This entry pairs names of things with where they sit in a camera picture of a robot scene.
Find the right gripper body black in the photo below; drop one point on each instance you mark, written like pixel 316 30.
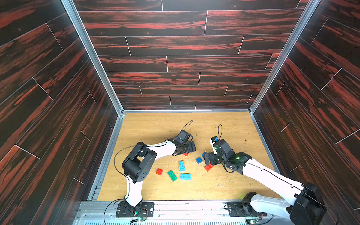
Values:
pixel 213 157

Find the aluminium front rail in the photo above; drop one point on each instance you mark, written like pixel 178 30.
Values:
pixel 210 212

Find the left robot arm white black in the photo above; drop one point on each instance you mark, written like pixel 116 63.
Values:
pixel 138 163

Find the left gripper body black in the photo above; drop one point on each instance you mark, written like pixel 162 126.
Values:
pixel 183 149

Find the red long lego brick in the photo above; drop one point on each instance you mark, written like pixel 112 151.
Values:
pixel 208 167

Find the cyan lego brick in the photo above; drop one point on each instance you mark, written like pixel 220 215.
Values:
pixel 181 166
pixel 185 176

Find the green long lego brick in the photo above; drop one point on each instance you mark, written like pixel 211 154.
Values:
pixel 172 176

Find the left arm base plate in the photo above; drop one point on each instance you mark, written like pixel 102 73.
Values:
pixel 142 210

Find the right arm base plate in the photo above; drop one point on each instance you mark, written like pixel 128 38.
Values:
pixel 240 209

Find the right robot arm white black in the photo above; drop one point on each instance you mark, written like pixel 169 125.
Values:
pixel 300 203

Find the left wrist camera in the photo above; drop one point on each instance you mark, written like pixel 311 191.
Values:
pixel 183 137

